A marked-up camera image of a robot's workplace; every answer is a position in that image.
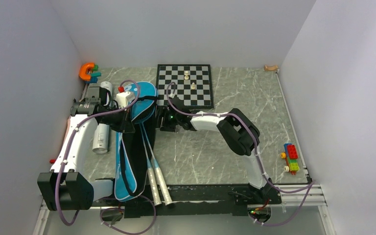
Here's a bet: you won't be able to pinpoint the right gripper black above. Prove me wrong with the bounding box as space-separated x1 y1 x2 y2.
150 106 181 132

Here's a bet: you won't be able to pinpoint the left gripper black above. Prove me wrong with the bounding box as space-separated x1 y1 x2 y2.
100 104 135 133

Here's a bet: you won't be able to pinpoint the white shuttlecock tube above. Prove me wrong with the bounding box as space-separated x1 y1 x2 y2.
92 81 113 154

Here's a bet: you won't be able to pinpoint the blue racket bag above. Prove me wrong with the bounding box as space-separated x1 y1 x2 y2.
114 81 158 202

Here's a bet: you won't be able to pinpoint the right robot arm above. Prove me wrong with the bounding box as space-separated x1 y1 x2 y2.
156 97 282 205

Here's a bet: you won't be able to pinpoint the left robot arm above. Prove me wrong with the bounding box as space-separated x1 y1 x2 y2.
37 87 139 212

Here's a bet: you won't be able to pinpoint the black white chessboard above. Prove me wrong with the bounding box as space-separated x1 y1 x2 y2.
156 64 214 109

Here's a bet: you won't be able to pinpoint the teal green toy blocks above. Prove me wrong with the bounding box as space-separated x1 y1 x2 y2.
89 64 101 84

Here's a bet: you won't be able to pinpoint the orange C-shaped toy block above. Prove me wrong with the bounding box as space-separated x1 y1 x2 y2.
79 62 95 82

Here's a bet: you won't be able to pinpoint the small wooden arch block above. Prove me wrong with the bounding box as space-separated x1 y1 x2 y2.
263 65 279 72

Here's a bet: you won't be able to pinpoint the red blue toy bricks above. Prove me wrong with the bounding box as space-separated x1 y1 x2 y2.
280 143 300 175

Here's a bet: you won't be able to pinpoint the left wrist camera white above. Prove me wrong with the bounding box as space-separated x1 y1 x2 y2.
115 92 135 109

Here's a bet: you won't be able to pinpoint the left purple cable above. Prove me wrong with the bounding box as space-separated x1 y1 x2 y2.
55 79 157 235

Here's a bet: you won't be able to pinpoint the purple cable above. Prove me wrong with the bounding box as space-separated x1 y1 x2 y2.
165 81 315 228
55 79 157 235

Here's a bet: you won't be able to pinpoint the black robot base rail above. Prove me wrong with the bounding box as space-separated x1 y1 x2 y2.
91 184 282 218

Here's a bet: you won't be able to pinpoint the aluminium frame rail left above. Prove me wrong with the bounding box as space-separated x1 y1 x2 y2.
32 200 65 235

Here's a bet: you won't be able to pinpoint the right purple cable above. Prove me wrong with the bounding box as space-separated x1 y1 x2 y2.
165 81 315 228

